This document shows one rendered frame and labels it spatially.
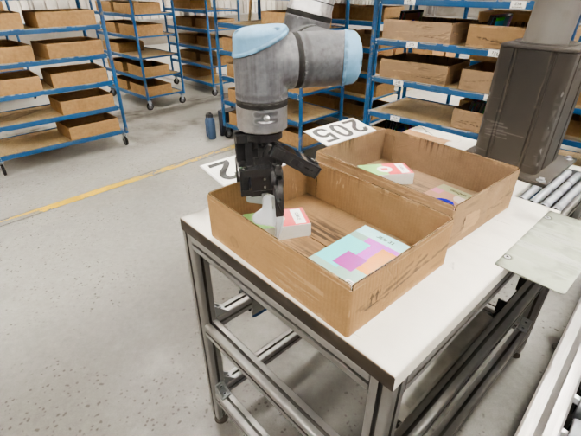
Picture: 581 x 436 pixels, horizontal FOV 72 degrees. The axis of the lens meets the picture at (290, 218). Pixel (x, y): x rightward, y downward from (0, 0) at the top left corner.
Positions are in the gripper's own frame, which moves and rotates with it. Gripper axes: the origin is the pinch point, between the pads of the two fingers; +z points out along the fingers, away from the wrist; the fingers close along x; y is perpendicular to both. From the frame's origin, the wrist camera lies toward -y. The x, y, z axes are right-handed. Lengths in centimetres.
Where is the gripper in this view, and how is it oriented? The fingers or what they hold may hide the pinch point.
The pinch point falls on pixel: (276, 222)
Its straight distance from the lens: 82.4
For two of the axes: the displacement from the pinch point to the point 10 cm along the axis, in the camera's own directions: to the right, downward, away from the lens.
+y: -9.7, 1.2, -2.0
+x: 2.4, 5.0, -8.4
